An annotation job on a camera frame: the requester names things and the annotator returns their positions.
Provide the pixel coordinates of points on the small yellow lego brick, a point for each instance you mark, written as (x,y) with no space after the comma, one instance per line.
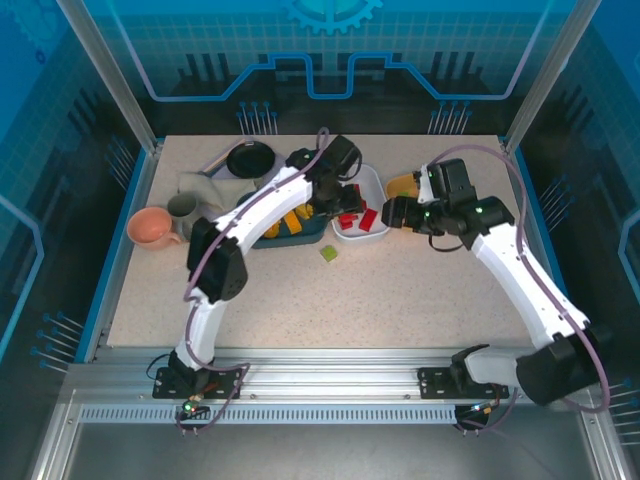
(304,212)

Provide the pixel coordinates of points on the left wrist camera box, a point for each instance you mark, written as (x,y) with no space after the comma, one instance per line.
(342,150)

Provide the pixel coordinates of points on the aluminium frame post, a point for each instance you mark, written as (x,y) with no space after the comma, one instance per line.
(115,85)
(545,85)

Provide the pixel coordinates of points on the dark blue rectangular container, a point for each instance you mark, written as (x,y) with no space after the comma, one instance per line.
(300,240)

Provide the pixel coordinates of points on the beige folded cloth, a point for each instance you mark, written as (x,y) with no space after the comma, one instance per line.
(220,192)

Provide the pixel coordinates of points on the long yellow lego brick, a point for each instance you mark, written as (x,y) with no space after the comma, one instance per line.
(272,231)

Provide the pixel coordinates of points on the long red lego brick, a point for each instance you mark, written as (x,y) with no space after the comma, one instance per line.
(348,220)
(369,219)

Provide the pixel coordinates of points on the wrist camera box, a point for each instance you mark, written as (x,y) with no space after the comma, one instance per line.
(342,150)
(452,180)

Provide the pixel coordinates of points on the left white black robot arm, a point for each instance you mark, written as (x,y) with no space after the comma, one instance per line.
(270,205)

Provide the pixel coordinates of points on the wooden stick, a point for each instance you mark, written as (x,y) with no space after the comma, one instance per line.
(220,159)

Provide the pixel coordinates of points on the pink ceramic mug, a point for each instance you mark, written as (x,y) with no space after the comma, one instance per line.
(150,227)

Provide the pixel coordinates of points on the small controller board with LED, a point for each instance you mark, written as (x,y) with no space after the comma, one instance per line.
(190,407)
(482,410)

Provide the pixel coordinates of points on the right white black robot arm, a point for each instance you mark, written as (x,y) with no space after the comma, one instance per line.
(525,280)

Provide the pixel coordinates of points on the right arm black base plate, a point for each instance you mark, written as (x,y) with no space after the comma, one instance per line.
(432,382)

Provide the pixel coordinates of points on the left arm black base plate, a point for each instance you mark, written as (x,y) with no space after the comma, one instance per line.
(225,385)

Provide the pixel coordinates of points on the small green lego brick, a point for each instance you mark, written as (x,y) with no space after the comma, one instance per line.
(329,253)
(407,193)

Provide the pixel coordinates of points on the black round pan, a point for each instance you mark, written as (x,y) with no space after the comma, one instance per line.
(250,160)

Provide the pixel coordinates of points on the lavender plastic tray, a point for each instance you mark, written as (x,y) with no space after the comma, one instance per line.
(280,167)

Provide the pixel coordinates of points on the orange rectangular container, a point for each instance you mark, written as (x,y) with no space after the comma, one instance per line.
(397,185)

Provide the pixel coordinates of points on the gray cup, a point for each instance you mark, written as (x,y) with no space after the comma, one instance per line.
(181,205)

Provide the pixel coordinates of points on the aluminium front rail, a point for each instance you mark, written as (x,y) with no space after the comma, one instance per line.
(325,375)

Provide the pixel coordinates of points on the white rectangular container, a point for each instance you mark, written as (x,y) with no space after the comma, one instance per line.
(374,176)

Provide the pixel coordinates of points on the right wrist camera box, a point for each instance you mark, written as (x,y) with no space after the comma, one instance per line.
(452,180)

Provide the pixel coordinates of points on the long orange lego brick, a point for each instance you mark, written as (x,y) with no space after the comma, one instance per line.
(293,223)

